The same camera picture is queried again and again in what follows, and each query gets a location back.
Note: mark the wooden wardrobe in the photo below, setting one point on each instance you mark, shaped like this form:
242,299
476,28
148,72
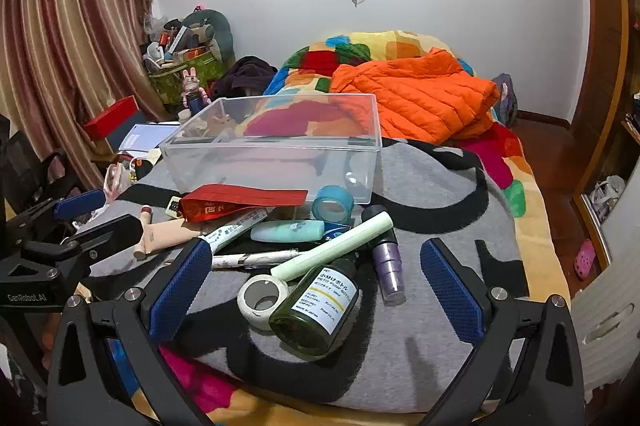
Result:
605,56

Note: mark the pink rabbit toy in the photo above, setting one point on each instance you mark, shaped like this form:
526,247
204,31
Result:
195,98

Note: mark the white tape roll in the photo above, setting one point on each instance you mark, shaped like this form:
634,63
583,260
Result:
245,306

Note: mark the mint green squeeze tube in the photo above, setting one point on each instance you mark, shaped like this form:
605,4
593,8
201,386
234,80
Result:
285,231

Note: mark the grey plush pillow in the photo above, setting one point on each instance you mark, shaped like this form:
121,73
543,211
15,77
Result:
222,31

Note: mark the pink slipper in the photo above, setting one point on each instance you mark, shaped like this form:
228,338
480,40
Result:
585,258

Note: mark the white booklet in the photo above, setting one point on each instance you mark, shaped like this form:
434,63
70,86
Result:
150,136

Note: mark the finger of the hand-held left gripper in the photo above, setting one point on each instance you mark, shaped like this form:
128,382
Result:
115,231
80,203

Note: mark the small white jar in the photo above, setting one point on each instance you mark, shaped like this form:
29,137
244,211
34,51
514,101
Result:
184,115

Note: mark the striped brown curtain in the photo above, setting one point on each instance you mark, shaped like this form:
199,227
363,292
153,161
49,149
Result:
75,31

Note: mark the beige cosmetic tube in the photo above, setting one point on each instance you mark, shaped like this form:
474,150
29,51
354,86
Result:
170,238
145,221

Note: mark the blue tape roll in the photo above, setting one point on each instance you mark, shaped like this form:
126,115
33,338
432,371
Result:
320,208

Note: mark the dark green pump bottle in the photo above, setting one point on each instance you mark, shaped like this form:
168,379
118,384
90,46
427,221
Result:
300,331

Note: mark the colourful patchwork blanket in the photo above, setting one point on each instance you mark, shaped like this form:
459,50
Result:
495,156

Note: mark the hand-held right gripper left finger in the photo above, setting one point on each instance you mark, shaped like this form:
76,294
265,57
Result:
180,291

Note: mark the red box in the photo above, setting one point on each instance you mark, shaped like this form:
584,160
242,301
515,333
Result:
110,116

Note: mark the orange puffer jacket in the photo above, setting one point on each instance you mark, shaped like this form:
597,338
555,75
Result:
415,96

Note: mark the purple bottle with black cap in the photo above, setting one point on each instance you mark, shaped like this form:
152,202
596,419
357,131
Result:
387,261

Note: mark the white printed tube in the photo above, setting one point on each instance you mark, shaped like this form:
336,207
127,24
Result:
235,226

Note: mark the grey backpack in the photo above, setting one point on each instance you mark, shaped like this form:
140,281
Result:
506,98

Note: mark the green fabric bag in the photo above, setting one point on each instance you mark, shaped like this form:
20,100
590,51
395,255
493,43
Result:
170,86

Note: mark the white plastic stool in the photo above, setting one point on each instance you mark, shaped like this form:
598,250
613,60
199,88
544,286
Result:
610,316

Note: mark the black chair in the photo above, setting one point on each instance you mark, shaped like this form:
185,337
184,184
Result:
25,166

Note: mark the white pen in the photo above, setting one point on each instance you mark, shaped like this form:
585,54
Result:
250,258

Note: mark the white bag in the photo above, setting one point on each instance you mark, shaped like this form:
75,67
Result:
607,196

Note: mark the clear plastic storage box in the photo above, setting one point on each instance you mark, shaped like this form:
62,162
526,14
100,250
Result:
200,156

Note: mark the red foil packet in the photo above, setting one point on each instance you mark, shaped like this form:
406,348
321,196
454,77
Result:
235,201

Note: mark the pink pouch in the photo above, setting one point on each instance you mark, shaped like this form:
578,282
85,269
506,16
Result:
116,178

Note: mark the pale green tube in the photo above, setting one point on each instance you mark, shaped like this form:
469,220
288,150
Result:
335,246

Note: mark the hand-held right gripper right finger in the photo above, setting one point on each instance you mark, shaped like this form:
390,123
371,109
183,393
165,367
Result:
452,291

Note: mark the small yellow barcode tag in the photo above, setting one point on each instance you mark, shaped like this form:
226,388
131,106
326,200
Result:
174,204

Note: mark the navy box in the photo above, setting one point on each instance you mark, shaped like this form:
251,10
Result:
122,135

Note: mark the small blue packet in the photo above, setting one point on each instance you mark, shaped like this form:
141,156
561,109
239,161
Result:
336,231

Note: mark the dark purple cloth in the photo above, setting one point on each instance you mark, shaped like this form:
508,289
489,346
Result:
247,73

